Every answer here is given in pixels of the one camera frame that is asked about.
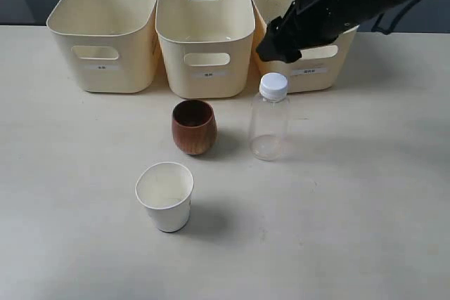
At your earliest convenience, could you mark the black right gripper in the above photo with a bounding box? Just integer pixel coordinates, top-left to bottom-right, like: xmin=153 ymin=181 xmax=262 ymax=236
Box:
xmin=256 ymin=0 xmax=373 ymax=63

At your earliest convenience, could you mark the clear plastic bottle white cap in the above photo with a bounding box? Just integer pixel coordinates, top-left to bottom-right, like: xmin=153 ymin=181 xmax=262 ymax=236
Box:
xmin=248 ymin=72 xmax=290 ymax=161

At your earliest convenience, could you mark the brown wooden cup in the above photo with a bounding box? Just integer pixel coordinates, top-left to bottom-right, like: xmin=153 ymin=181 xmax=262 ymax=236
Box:
xmin=172 ymin=99 xmax=218 ymax=155

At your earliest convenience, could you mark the white paper cup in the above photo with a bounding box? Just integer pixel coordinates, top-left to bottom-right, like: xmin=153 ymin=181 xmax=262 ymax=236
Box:
xmin=135 ymin=162 xmax=194 ymax=233

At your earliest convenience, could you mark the right cream plastic bin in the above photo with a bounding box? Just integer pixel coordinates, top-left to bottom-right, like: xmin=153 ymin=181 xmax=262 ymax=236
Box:
xmin=252 ymin=0 xmax=357 ymax=93

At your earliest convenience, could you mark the cream plastic bin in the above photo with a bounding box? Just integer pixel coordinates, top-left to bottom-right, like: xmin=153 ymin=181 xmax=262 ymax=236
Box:
xmin=155 ymin=0 xmax=256 ymax=98
xmin=46 ymin=0 xmax=160 ymax=93
xmin=252 ymin=0 xmax=357 ymax=93

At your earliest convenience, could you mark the middle cream plastic bin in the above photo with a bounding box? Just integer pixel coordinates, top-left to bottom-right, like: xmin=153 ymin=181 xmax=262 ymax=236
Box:
xmin=155 ymin=0 xmax=256 ymax=98

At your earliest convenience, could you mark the left cream plastic bin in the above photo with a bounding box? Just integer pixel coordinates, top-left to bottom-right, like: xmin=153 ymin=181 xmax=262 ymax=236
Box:
xmin=46 ymin=0 xmax=160 ymax=93

